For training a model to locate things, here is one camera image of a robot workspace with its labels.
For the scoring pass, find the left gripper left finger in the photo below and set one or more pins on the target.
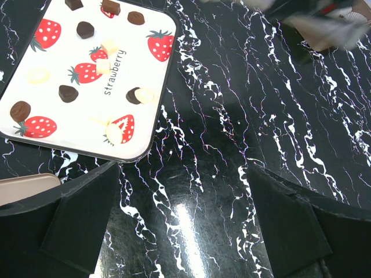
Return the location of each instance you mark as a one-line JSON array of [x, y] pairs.
[[59, 231]]

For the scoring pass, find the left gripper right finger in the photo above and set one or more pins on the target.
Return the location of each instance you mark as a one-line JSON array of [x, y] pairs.
[[307, 234]]

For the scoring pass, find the rose gold box lid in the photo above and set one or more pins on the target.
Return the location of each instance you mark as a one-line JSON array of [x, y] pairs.
[[19, 188]]

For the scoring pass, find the white teardrop chocolate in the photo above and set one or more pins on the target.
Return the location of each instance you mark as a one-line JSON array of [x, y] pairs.
[[113, 134]]

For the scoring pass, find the brown round chocolate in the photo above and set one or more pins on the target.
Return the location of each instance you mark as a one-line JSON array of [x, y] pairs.
[[20, 111]]

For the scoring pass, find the white oval chocolate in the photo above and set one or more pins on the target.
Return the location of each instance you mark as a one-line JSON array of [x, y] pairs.
[[38, 76]]

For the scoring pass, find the white cube chocolate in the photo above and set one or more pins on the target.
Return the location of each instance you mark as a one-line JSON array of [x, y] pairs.
[[103, 66], [109, 46]]

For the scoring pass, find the dark heart chocolate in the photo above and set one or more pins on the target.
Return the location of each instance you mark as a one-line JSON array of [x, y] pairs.
[[67, 94]]

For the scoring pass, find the dark round chocolate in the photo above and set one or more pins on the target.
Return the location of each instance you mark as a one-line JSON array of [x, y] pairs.
[[85, 30]]

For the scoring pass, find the brown chocolate box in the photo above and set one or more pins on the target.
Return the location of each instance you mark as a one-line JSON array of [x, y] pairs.
[[333, 24]]

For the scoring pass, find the brown oval chocolate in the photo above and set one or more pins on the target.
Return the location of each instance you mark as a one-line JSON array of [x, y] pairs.
[[136, 18]]

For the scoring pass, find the dark square chocolate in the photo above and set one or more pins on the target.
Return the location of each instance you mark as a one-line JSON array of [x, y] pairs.
[[74, 4]]

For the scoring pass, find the brown square chocolate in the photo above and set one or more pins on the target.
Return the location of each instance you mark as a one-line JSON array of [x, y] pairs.
[[110, 7]]

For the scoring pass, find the strawberry print white tray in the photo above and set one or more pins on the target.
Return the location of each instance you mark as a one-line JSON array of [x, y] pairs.
[[143, 60]]

